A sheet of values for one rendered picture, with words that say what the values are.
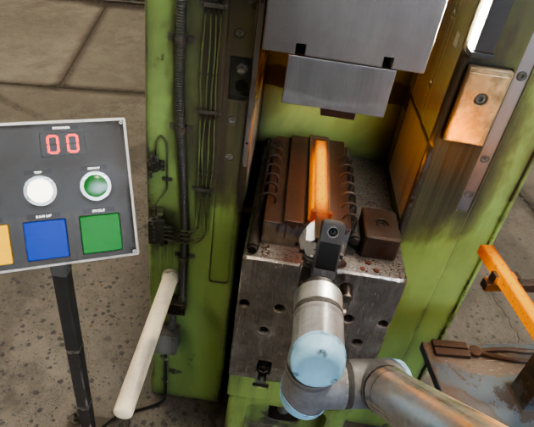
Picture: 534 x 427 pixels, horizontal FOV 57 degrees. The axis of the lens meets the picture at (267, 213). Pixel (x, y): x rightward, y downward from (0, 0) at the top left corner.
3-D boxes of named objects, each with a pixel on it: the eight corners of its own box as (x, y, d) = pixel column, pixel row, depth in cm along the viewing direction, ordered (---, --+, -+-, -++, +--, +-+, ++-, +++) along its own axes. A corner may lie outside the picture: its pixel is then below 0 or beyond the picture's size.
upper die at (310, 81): (383, 118, 96) (397, 70, 90) (280, 102, 96) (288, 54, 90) (367, 48, 130) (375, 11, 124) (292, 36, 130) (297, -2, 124)
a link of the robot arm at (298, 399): (340, 423, 93) (355, 385, 85) (279, 424, 91) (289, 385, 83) (330, 379, 100) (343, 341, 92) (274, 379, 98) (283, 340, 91)
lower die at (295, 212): (344, 254, 117) (352, 226, 112) (260, 241, 117) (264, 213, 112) (338, 163, 151) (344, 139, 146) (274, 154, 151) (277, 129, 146)
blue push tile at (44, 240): (70, 256, 97) (65, 218, 95) (28, 262, 94) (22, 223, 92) (70, 254, 99) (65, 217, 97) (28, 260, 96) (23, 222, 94)
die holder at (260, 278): (361, 395, 139) (408, 281, 112) (227, 374, 139) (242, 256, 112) (352, 262, 184) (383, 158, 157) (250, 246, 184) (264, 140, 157)
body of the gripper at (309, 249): (297, 267, 106) (294, 309, 97) (303, 236, 101) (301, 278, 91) (332, 272, 106) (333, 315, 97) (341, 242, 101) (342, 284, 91)
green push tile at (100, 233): (123, 249, 100) (118, 213, 99) (83, 254, 97) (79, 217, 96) (122, 248, 102) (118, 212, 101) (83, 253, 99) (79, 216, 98)
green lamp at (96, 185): (105, 201, 97) (103, 182, 95) (81, 197, 97) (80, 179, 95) (110, 191, 100) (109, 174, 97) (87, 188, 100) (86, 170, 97)
